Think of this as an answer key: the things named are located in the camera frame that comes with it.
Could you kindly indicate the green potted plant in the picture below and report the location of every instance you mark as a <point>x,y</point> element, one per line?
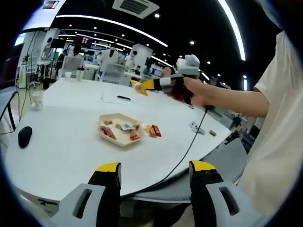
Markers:
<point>27,58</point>

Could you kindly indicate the grey mesh office chair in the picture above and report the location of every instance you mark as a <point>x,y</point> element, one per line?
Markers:
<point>225,160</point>

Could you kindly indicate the yellow pastry food packet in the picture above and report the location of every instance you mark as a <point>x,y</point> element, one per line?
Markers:
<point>126,126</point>
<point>143,126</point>

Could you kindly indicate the gold blue-label food candy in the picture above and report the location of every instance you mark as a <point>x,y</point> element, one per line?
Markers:
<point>107,122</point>

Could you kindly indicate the tall cup with dark lid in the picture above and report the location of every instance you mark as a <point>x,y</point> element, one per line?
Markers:
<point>80,75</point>

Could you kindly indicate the long brown purple-label food bar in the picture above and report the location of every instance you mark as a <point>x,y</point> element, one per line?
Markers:
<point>107,132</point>

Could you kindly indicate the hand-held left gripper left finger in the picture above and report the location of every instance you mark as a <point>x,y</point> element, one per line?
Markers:
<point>106,191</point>

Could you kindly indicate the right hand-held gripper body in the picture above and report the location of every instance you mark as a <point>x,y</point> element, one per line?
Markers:
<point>188,71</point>

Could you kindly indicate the beige hexagonal container tray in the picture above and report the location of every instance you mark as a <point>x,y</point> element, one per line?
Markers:
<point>123,143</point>

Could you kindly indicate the large wall screen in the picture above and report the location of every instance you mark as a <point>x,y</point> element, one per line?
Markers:
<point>40,19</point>

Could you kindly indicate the black computer mouse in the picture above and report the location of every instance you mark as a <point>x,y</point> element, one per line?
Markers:
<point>24,137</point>

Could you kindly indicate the gold purple-label food packet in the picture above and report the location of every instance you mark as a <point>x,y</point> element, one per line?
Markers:
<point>133,132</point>

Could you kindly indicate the small brown block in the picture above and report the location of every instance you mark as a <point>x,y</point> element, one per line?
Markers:
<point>213,132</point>

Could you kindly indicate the white paper cup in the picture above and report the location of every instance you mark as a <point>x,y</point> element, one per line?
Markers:
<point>38,101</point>

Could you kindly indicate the black metal frame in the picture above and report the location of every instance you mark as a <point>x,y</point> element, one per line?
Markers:
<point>9,103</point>

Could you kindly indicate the dark purple monitor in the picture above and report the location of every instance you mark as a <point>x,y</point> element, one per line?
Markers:
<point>13,71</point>

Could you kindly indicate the small red food packet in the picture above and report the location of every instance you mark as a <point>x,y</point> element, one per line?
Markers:
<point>135,138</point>

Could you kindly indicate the white mesh office chair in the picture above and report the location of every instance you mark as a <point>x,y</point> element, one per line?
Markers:
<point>72,65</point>
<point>113,73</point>

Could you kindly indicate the ceiling air conditioner vent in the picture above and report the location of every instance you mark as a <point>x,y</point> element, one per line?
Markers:
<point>135,7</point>

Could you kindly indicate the small white cup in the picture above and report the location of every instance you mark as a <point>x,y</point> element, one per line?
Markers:
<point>68,76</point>

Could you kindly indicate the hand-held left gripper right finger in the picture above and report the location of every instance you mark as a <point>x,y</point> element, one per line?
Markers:
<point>201,191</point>

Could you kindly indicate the white game controller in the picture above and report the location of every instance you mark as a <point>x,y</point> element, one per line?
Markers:
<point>193,124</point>
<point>200,131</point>

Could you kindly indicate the person's right hand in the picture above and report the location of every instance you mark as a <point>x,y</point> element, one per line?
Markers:
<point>203,94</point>

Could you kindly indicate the black oblong device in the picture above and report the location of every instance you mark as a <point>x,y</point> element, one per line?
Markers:
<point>123,97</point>

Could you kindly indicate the operator in cream shirt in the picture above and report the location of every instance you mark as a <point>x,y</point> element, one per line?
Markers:
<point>272,142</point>

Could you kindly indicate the hanging dark red display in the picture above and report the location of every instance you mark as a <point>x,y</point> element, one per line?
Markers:
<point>82,39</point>

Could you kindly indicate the long ceiling light strip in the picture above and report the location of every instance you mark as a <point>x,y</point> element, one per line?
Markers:
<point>130,27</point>
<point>237,33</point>

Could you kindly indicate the person's head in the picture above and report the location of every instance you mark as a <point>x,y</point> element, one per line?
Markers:
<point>270,11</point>

